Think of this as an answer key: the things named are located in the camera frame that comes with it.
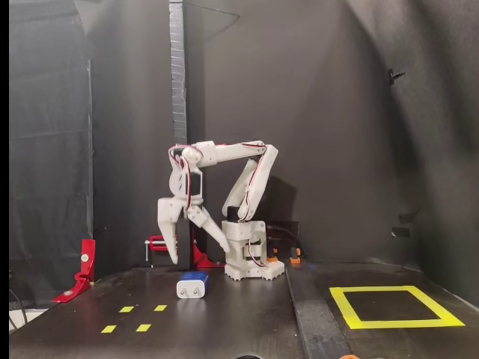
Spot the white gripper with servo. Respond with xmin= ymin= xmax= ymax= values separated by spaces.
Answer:
xmin=156 ymin=196 xmax=231 ymax=266

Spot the blue white charger plug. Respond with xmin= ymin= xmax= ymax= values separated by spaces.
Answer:
xmin=176 ymin=271 xmax=209 ymax=300

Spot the red clamp with silver screw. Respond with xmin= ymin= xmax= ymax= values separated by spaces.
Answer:
xmin=144 ymin=234 xmax=179 ymax=269

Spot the long black flat strip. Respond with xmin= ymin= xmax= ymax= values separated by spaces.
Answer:
xmin=284 ymin=261 xmax=353 ymax=359

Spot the black fabric backdrop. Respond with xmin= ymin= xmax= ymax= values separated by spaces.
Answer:
xmin=9 ymin=0 xmax=479 ymax=300

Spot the yellow tape square outline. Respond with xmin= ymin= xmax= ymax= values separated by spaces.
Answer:
xmin=329 ymin=285 xmax=466 ymax=331

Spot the small black backdrop clip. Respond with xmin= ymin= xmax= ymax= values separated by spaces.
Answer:
xmin=387 ymin=67 xmax=406 ymax=86

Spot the red triangular post bracket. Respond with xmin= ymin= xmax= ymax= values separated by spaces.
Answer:
xmin=191 ymin=225 xmax=227 ymax=269

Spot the red angled metal bracket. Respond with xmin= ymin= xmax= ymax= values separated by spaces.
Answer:
xmin=52 ymin=239 xmax=97 ymax=304

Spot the black taped vertical post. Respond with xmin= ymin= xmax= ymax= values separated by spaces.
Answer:
xmin=167 ymin=0 xmax=207 ymax=271

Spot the thin black cable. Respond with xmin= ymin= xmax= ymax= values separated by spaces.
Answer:
xmin=9 ymin=287 xmax=29 ymax=334

